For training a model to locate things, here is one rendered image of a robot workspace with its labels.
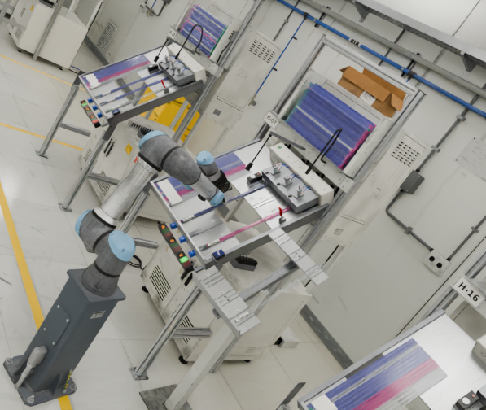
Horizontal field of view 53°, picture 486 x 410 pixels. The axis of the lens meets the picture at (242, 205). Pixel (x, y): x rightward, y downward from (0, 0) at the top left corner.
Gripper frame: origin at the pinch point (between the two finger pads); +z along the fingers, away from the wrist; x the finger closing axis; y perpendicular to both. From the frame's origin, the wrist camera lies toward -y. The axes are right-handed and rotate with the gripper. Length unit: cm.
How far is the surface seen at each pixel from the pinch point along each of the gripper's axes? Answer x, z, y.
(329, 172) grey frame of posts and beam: -22, 1, 53
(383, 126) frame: -34, -19, 79
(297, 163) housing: -2.7, 4.8, 45.4
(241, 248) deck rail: -32.2, -1.3, -7.4
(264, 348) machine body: -32, 99, -25
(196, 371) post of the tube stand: -57, 24, -57
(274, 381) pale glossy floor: -46, 119, -32
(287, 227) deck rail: -32.2, 6.3, 18.1
